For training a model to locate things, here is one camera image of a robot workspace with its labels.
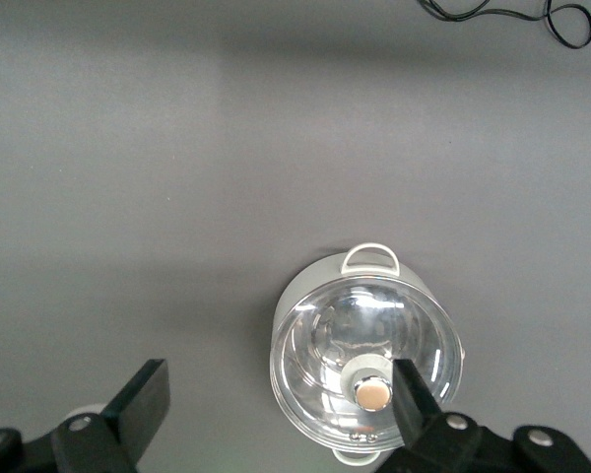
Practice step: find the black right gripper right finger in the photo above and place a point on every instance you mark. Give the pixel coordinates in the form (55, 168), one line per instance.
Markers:
(413, 409)

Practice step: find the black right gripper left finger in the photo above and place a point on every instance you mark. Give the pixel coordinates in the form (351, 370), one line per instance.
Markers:
(138, 404)

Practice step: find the glass pot lid copper knob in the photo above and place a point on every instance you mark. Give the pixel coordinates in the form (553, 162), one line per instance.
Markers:
(325, 335)

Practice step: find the grey-white stock pot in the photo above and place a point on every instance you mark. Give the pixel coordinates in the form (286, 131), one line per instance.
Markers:
(300, 288)

